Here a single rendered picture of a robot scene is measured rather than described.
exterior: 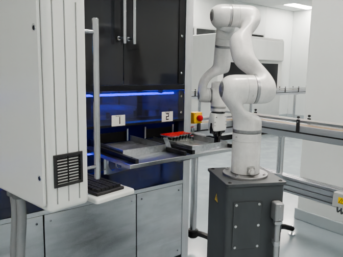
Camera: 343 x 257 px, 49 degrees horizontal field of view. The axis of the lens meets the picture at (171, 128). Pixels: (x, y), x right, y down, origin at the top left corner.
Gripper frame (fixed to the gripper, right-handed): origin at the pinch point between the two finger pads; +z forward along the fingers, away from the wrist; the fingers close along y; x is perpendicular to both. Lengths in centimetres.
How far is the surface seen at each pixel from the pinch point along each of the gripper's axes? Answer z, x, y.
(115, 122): -9, -35, 43
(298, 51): -91, -475, -795
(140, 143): 3.9, -32.7, 28.5
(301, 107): 63, -452, -795
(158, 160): 4.7, 4.7, 43.1
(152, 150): 2.9, -9.3, 36.5
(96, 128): -16, 16, 81
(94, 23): -54, 16, 81
